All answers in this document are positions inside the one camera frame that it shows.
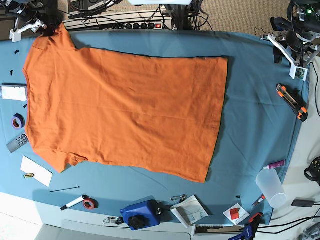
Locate grey remote control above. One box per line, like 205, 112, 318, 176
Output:
6, 133, 29, 153

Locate blue table cloth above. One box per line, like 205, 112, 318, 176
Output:
0, 30, 309, 224

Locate orange black utility knife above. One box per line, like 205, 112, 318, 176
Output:
276, 83, 308, 122

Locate black thin stick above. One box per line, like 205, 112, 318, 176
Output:
49, 186, 80, 193

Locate orange t-shirt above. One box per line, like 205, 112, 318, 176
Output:
22, 25, 228, 183

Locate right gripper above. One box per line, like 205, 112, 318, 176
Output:
4, 0, 62, 42

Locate blue orange clamp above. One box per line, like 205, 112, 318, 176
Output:
229, 212, 263, 240

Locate red pen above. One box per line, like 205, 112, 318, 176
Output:
251, 195, 266, 209

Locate purple tape roll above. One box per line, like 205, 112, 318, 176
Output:
11, 113, 25, 130

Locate gold battery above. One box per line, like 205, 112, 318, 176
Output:
23, 173, 35, 178

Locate folded paper booklet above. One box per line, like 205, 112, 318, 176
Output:
170, 195, 209, 229

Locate red tape roll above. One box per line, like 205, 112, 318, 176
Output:
82, 198, 99, 210

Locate clear plastic cup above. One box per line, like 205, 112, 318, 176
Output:
255, 169, 287, 209

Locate white card red square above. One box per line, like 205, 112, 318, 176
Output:
223, 203, 250, 225

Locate small black device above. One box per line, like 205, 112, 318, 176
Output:
291, 198, 315, 208

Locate purple glue tube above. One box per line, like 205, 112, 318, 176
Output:
263, 159, 286, 170

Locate metal key ring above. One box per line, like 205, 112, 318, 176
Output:
102, 216, 124, 225

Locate metal carabiner clip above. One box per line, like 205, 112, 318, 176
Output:
170, 194, 186, 203

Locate blue plastic device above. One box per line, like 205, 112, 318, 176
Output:
120, 200, 161, 231

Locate white paper card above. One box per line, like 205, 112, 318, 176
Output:
20, 156, 53, 187

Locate white black marker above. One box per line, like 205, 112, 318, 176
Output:
60, 194, 88, 211

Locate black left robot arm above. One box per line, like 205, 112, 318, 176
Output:
260, 0, 320, 82

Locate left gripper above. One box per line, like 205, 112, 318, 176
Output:
260, 32, 320, 82

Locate white phone box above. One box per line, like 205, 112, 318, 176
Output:
0, 84, 27, 102

